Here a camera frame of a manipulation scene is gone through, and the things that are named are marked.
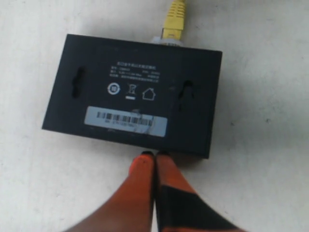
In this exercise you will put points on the small black box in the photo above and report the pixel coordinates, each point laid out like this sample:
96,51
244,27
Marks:
143,94

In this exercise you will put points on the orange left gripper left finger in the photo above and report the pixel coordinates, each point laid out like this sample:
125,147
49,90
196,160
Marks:
130,208

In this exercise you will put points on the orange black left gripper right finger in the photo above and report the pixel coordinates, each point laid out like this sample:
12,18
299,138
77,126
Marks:
179,208

